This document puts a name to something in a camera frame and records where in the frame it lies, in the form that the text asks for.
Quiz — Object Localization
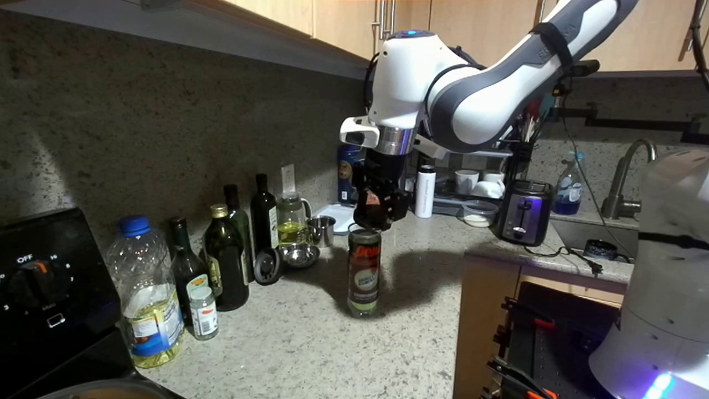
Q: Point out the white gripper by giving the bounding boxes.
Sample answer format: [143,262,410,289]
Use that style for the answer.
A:
[351,149,408,231]

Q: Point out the clear tennis ball can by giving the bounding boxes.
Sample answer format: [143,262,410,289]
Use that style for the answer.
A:
[348,231,381,316]

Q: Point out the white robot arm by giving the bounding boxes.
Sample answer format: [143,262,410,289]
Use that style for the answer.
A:
[338,0,709,399]

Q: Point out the white tumbler bottle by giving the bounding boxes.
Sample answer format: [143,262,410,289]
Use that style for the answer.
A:
[413,163,436,217]

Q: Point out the blue canister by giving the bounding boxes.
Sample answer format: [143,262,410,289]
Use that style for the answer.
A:
[336,143,362,203]

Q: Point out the white plastic tray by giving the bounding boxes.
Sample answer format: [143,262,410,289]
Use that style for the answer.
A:
[316,203,354,234]

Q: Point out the black dish rack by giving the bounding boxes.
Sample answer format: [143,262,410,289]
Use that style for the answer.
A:
[416,142,510,200]

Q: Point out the glass oil cruet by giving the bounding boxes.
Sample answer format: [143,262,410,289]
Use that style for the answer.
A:
[277,163,309,246]

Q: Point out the small steel bowl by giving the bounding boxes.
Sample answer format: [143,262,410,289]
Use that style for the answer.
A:
[279,243,319,269]

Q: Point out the dark olive oil bottle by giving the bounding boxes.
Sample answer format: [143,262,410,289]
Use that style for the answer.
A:
[249,173,277,252]

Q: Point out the black toaster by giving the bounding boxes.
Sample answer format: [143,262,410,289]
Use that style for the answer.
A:
[492,180,552,246]

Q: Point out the tall green glass bottle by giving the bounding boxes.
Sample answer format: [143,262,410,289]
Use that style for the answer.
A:
[224,183,252,281]

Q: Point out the dark bottle gold cap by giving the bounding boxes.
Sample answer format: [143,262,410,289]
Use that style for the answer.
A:
[203,203,248,311]

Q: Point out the dish soap bottle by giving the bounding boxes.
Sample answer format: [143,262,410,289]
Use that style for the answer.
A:
[552,151,583,215]

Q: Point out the dark green wine bottle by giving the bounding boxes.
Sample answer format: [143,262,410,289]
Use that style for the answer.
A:
[169,217,207,325]

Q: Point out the kitchen faucet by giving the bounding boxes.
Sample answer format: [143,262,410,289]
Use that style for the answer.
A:
[598,138,659,221]

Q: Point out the small white-capped spice jar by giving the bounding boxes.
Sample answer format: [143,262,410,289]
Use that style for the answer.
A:
[186,285,220,338]

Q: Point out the large plastic oil bottle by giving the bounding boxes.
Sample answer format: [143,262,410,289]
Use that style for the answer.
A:
[105,215,183,368]

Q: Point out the black stove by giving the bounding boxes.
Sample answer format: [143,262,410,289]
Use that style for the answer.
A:
[0,208,183,399]

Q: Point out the black jar lid ring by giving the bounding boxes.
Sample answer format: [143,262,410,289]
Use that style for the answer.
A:
[249,249,286,289]

